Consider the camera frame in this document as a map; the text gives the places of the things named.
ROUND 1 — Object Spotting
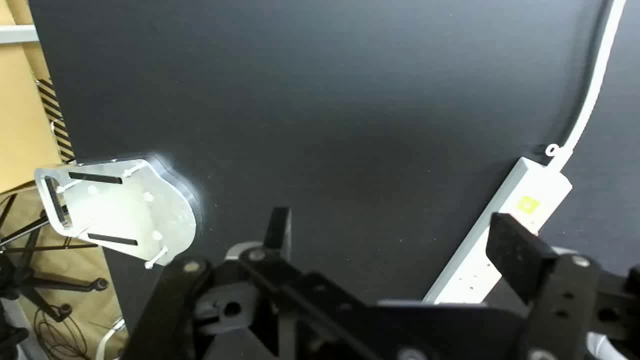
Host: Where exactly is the black tripod stand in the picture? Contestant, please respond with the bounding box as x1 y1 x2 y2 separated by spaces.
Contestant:
0 188 111 336

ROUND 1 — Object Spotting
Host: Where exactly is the white power strip cable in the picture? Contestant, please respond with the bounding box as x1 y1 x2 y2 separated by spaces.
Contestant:
543 0 630 171

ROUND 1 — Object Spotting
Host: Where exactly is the yellow black hazard tape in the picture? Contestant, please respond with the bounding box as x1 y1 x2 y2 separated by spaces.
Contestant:
36 77 77 165

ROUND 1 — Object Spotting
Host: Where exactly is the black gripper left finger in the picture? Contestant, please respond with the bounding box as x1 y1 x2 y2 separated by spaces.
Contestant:
122 205 365 360

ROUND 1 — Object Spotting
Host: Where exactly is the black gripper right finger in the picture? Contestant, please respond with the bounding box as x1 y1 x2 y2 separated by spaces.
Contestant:
485 209 640 360

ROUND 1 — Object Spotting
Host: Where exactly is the white power strip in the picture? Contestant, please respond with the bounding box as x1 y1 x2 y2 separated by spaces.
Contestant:
419 156 576 307

